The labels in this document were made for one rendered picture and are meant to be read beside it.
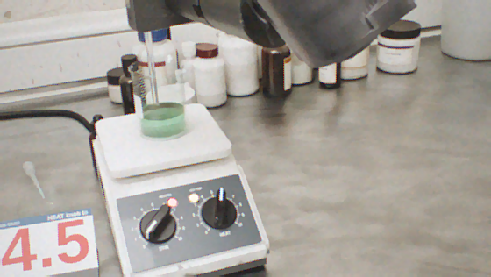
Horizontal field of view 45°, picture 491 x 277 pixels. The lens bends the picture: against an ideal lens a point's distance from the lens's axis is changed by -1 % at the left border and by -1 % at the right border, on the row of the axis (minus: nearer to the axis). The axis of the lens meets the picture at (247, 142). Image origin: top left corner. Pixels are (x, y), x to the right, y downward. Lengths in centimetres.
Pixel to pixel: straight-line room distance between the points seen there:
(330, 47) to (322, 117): 52
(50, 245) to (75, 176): 17
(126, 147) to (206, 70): 29
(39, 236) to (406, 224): 35
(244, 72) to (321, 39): 58
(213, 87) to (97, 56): 21
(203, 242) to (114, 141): 14
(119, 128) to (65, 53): 35
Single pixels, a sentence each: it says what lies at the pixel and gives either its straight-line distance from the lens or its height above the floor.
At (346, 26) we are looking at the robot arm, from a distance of 31.
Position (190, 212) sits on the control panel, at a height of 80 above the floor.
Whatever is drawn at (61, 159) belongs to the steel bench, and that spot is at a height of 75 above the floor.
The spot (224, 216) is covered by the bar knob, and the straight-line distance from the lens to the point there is 54.
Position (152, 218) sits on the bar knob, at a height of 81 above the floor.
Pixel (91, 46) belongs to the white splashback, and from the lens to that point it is 96.
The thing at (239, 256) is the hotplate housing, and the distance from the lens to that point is 54.
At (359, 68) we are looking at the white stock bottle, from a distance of 96.
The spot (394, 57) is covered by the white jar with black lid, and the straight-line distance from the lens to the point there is 99.
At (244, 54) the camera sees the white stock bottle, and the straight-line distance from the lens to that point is 88.
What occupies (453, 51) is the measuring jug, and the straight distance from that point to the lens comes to 108.
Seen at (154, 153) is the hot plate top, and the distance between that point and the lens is 57.
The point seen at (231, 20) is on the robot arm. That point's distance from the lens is 38.
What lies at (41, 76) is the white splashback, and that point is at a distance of 97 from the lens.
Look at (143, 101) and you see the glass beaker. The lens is 58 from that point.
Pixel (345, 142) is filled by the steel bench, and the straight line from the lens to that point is 77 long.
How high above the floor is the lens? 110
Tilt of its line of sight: 27 degrees down
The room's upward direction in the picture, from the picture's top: 2 degrees counter-clockwise
